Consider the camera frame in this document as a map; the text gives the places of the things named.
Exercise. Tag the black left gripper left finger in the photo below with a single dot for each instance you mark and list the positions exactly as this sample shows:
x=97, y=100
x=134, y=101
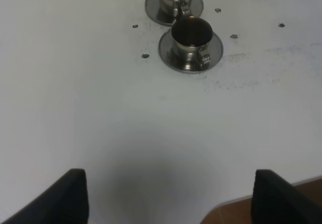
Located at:
x=65, y=201

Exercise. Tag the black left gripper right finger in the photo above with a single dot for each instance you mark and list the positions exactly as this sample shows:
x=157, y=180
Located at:
x=274, y=200

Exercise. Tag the near stainless steel saucer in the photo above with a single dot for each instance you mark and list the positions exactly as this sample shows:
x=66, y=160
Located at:
x=166, y=55

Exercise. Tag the stainless steel saucer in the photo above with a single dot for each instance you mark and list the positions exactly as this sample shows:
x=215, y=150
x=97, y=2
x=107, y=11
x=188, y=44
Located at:
x=152, y=9
x=166, y=55

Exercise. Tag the near stainless steel teacup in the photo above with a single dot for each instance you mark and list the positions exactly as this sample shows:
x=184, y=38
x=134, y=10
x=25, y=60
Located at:
x=191, y=37

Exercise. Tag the far stainless steel saucer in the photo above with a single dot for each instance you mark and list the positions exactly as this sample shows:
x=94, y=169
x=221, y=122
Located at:
x=152, y=9

